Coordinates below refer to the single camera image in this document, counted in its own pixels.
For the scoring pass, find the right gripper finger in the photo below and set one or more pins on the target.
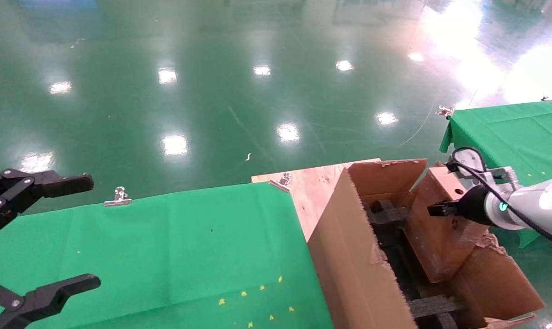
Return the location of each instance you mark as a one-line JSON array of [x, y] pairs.
[[444, 210]]

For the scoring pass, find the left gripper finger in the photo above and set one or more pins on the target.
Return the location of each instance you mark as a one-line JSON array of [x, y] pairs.
[[43, 301], [66, 185]]

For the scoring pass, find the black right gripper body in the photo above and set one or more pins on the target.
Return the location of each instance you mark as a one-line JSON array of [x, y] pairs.
[[473, 205]]

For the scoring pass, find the small brown cardboard box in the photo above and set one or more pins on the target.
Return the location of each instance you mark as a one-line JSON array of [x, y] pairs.
[[436, 246]]

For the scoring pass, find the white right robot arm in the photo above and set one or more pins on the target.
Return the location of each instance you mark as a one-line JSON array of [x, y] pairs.
[[532, 205]]

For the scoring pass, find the large open cardboard carton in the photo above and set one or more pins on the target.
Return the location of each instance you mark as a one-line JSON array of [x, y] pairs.
[[349, 265]]

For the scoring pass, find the black foam insert block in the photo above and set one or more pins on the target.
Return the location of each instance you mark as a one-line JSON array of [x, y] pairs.
[[385, 214], [433, 306]]

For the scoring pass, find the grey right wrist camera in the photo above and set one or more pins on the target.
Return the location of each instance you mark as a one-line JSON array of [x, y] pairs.
[[470, 160]]

